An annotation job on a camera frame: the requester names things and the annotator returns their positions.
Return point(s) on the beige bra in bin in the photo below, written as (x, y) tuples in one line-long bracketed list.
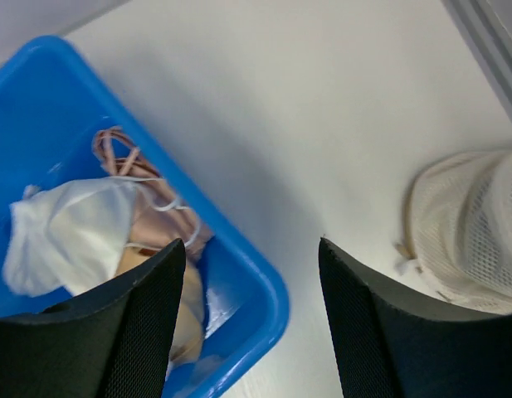
[(160, 217)]

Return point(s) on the white satin bra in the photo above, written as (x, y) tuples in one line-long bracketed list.
[(72, 236)]

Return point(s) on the blue plastic bin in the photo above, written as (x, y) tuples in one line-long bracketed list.
[(51, 105)]

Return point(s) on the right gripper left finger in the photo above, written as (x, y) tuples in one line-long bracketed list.
[(111, 341)]

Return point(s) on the white mesh laundry bag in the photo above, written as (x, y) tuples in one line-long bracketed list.
[(457, 222)]

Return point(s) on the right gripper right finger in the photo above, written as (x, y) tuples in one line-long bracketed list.
[(393, 341)]

